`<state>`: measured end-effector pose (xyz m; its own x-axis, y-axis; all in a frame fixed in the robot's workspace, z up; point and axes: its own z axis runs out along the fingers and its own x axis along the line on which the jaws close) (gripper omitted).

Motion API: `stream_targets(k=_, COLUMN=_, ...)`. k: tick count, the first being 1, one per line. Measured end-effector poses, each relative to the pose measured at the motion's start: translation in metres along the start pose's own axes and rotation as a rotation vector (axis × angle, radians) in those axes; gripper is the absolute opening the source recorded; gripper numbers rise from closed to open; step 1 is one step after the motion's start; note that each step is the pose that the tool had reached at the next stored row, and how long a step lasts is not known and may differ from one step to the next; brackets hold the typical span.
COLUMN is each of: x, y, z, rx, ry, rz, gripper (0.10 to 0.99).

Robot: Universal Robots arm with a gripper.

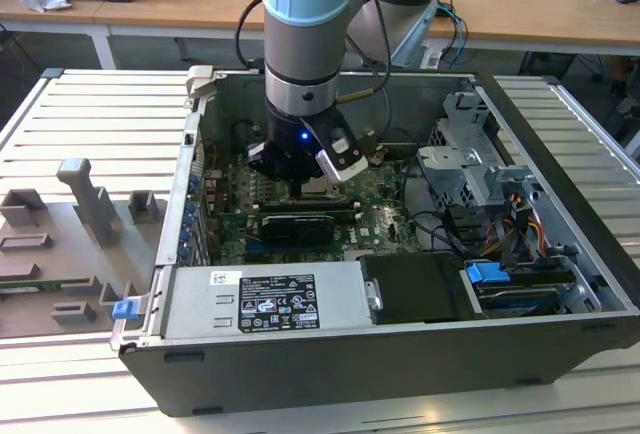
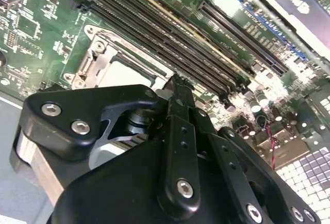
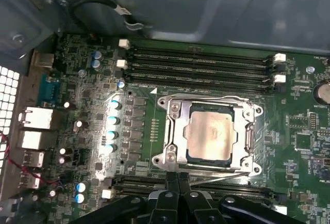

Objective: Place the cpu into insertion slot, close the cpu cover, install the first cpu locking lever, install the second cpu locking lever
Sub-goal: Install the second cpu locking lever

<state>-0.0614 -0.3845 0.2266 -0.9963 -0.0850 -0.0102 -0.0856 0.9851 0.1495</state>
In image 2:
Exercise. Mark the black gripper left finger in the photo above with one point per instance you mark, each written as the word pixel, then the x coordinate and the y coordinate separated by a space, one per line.
pixel 64 105

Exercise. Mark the silver topped green CPU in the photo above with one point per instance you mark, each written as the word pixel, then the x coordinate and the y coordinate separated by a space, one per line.
pixel 123 75

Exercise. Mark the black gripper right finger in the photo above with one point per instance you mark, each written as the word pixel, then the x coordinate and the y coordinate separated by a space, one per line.
pixel 227 157

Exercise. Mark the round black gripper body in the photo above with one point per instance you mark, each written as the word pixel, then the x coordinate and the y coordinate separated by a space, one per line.
pixel 116 190

